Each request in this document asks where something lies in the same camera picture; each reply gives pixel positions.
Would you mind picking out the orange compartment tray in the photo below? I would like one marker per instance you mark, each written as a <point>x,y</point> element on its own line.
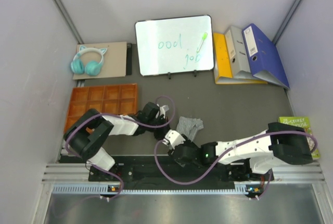
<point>119,99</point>

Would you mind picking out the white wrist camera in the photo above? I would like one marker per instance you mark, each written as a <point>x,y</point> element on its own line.
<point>173,139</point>
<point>163,109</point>

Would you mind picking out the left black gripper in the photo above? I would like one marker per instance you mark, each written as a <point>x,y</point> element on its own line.
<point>162,134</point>

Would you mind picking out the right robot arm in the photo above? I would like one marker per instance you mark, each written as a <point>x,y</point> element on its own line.
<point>280,144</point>

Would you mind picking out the blue binder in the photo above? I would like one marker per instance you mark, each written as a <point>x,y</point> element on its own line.
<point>263,57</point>

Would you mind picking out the whiteboard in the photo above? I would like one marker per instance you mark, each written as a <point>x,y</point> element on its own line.
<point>167,46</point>

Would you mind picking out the grey striped underwear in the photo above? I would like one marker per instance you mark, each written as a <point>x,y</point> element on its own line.
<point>189,127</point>

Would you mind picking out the teal cat-ear headphones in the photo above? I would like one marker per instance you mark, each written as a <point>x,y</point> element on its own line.
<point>92,68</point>

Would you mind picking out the green marker pen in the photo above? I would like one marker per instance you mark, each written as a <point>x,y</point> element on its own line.
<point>204,36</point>

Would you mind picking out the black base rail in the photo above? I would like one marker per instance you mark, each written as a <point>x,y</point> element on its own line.
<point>142,173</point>

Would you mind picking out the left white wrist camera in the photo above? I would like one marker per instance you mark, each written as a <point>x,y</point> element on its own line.
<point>163,109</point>

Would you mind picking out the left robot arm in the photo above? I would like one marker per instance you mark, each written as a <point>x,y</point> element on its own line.
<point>88,141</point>

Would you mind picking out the yellow binder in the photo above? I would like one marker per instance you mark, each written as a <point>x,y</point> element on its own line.
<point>222,70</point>

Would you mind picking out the grey cable duct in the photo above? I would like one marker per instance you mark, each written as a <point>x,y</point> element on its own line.
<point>105,189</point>

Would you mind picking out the green treehouse book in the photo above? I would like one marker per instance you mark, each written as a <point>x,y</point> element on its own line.
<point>302,122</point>

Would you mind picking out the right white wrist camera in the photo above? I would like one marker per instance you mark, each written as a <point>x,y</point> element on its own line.
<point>173,139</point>

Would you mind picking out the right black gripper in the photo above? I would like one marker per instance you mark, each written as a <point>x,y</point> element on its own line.
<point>188,142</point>

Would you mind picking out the beige board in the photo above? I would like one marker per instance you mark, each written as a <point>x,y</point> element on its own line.
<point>114,60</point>

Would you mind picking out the grey binder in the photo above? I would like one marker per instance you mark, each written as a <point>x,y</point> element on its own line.
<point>238,57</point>

